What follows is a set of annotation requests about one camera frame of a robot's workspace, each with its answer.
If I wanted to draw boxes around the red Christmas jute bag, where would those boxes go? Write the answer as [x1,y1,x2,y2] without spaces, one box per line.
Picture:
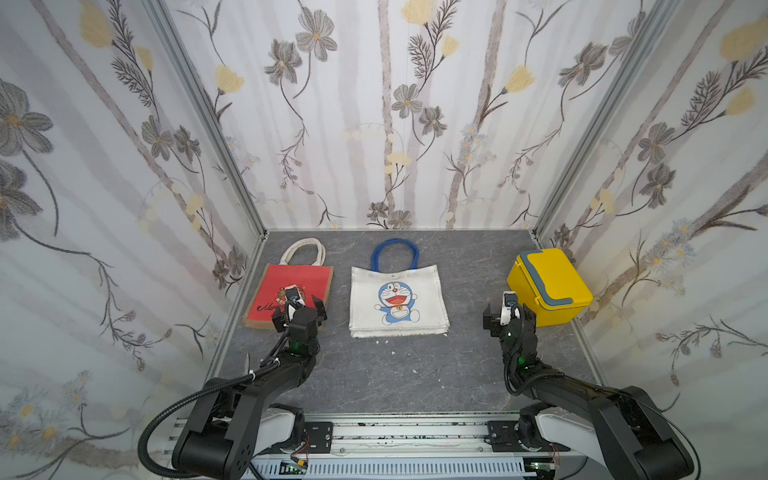
[243,237,334,329]

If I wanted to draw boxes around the white Doraemon canvas bag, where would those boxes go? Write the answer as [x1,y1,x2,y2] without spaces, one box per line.
[349,238,450,338]

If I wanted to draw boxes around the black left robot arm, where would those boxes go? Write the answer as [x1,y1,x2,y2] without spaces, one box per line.
[137,297,327,479]

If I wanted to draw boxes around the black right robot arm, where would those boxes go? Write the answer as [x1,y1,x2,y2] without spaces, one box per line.
[482,293,701,479]

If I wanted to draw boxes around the yellow cooler box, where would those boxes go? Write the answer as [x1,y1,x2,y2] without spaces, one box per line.
[507,248,594,328]

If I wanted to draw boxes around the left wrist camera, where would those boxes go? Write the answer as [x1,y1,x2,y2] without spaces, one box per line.
[279,285,306,309]

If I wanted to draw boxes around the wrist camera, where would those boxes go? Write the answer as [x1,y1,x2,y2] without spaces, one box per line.
[279,285,306,309]
[500,291,520,326]

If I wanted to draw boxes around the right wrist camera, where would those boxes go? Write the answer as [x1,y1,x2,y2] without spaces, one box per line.
[500,291,520,326]

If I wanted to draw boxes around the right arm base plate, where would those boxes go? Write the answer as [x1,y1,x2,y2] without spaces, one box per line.
[484,420,570,454]

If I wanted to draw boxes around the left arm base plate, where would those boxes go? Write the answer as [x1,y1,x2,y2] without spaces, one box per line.
[278,422,334,454]

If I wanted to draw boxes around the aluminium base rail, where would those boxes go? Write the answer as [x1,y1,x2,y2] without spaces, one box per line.
[239,411,604,479]

